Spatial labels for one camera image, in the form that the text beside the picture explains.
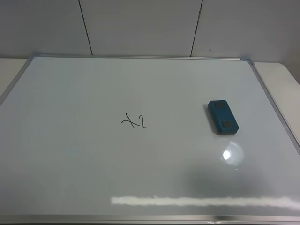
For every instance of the blue board eraser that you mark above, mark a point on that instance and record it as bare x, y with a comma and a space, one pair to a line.
223, 117

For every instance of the white whiteboard with aluminium frame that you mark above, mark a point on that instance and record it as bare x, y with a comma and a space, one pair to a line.
130, 140

